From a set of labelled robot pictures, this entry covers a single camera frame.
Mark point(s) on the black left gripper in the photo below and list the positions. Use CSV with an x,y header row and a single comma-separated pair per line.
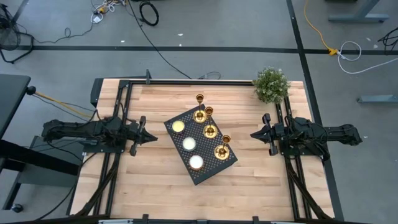
x,y
138,137

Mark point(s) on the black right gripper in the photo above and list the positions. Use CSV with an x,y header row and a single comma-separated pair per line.
x,y
275,135

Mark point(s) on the yellow candle blue patterned tin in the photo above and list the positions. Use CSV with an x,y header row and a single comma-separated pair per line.
x,y
178,126

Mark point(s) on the white candle blue-white holder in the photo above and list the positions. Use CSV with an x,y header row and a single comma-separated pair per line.
x,y
189,143

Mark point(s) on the brass candlestick holder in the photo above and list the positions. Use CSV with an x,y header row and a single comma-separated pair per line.
x,y
210,132
221,152
200,117

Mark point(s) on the white candle orange patterned holder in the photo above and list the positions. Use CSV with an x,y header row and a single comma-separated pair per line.
x,y
196,162

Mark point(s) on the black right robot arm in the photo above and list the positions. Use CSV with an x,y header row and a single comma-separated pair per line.
x,y
326,132

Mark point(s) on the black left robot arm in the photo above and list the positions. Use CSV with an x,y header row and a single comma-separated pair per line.
x,y
77,129

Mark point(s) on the green potted plant black pot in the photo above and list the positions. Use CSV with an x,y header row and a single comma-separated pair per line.
x,y
271,85

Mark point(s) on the black perforated metal shelf riser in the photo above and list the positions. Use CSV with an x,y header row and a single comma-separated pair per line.
x,y
211,168

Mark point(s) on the grey desk foot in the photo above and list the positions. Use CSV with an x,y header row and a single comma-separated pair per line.
x,y
379,99
357,17

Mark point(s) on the black desk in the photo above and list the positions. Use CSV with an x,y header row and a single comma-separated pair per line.
x,y
12,99

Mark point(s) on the black caster wheel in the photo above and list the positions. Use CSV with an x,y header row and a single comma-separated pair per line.
x,y
17,208

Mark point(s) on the black floor fan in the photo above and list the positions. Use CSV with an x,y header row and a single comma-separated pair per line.
x,y
9,34

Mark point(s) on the black frame clamp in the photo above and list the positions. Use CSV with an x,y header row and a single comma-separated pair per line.
x,y
148,76

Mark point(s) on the black aluminium rig frame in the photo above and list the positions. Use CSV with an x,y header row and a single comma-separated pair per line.
x,y
186,82

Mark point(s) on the black frame bracket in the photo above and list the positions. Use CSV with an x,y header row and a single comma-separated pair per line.
x,y
145,217

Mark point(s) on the silver aluminium rail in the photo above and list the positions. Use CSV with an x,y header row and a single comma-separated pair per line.
x,y
115,221

